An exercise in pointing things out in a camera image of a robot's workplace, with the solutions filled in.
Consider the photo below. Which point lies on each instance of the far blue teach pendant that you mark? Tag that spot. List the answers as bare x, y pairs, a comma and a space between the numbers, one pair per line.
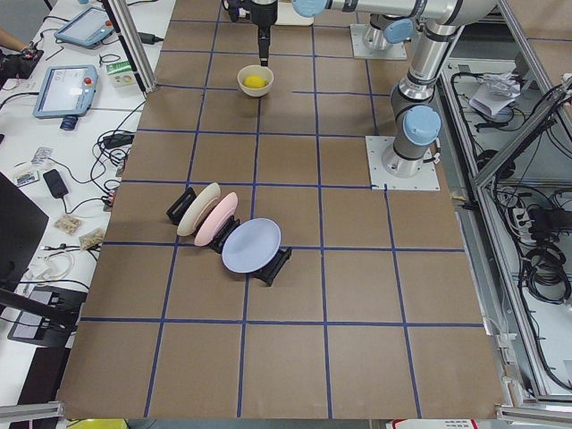
88, 29

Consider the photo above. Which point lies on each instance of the black monitor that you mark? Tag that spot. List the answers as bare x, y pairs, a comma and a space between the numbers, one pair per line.
22, 227

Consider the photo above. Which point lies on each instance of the blue plate in rack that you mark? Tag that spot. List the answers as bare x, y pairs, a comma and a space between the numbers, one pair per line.
252, 245

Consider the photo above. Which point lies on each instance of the black dish rack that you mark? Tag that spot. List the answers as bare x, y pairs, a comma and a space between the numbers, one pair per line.
265, 274

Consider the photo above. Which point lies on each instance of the beige bowl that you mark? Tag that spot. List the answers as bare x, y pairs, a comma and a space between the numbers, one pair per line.
255, 69

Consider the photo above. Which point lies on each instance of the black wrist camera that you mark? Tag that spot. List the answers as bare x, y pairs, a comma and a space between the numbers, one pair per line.
236, 9

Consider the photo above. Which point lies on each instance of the black power adapter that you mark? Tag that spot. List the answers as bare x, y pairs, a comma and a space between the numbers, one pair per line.
149, 38

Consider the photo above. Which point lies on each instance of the beige plate in rack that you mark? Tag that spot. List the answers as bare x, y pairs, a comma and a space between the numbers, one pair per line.
198, 209

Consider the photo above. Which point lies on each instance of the person hand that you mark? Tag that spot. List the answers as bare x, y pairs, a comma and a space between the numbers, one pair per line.
19, 46

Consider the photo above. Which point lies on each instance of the pink plate in rack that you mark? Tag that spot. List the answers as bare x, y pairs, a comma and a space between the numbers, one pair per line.
214, 222

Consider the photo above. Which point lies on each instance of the aluminium frame post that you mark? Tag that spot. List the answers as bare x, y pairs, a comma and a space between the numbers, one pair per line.
119, 14

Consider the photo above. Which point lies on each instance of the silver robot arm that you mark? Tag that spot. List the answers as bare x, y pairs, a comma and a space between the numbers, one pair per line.
418, 125
386, 31

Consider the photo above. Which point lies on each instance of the cream rectangular tray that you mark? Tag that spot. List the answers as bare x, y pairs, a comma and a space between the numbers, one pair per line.
288, 17

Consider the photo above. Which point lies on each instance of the green white carton box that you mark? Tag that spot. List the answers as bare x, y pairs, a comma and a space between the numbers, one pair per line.
120, 74

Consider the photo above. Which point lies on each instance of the yellow lemon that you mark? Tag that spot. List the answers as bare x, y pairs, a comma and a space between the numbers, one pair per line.
254, 82

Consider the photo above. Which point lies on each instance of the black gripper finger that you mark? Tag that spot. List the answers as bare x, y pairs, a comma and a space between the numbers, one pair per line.
267, 43
261, 44

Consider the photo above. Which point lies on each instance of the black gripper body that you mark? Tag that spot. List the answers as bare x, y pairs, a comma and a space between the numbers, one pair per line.
264, 13

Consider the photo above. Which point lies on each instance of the near blue teach pendant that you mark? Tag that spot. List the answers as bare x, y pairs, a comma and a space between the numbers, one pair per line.
66, 91

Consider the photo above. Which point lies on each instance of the blue teach pendant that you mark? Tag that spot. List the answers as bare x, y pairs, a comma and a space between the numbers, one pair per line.
88, 29
66, 91

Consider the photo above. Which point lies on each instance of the black smartphone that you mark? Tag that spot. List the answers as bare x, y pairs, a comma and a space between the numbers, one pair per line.
55, 183

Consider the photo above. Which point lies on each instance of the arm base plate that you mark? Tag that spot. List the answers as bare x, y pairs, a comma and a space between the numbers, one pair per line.
397, 53
387, 171

